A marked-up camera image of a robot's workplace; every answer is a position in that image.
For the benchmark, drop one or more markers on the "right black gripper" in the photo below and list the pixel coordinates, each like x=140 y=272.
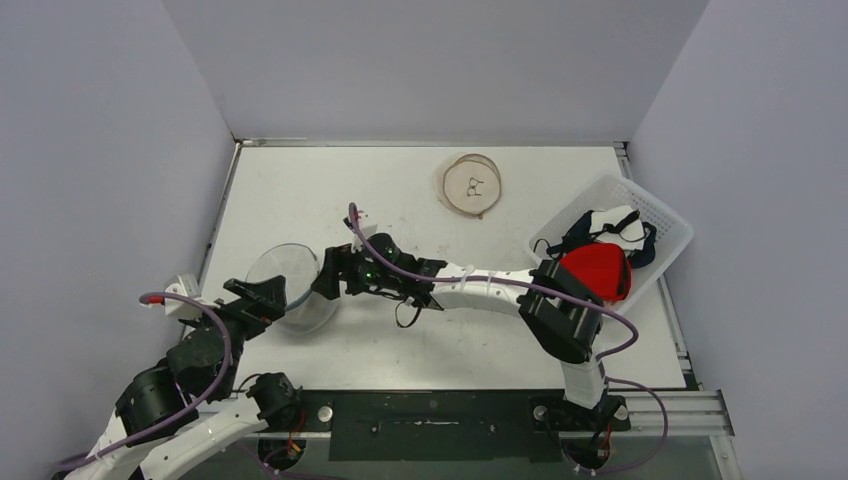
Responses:
x=337 y=270

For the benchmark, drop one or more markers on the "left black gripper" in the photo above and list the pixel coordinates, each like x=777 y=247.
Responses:
x=267 y=301

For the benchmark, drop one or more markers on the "blue-trim mesh laundry bag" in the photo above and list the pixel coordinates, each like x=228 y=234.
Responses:
x=306 y=311

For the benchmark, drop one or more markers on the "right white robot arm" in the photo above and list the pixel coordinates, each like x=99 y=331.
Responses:
x=561 y=313

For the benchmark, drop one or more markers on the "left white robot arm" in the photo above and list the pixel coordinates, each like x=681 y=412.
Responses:
x=155 y=430

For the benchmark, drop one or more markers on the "navy blue bra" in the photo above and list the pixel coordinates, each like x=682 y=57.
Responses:
x=622 y=226

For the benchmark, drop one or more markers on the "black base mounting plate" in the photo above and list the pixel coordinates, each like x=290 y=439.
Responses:
x=445 y=425

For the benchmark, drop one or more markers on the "white plastic basket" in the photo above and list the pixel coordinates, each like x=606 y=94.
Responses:
x=603 y=192

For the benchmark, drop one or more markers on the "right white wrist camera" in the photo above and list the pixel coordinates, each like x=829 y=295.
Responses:
x=367 y=228

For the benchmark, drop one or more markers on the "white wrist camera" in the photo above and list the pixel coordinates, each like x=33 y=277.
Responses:
x=184 y=285
x=367 y=228

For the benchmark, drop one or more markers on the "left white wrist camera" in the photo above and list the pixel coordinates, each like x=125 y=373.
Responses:
x=184 y=285

